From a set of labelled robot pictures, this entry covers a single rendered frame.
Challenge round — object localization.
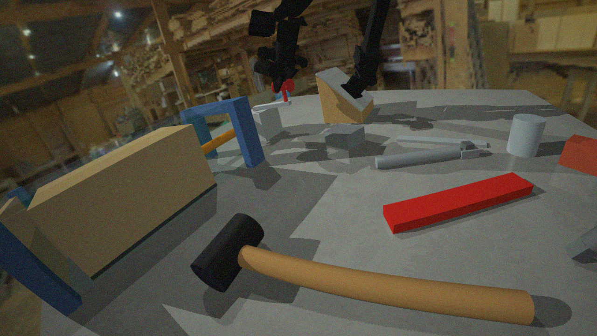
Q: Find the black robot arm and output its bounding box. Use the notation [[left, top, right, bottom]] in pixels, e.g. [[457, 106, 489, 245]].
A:
[[248, 0, 391, 99]]

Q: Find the mallet with black head and wooden handle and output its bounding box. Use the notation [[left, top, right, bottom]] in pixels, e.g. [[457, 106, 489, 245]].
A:
[[191, 213, 535, 325]]

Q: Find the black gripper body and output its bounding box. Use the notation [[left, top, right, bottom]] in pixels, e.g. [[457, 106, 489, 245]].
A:
[[254, 39, 308, 77]]

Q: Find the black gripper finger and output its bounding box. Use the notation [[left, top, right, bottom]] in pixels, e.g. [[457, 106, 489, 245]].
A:
[[271, 72, 287, 93], [284, 68, 299, 82]]

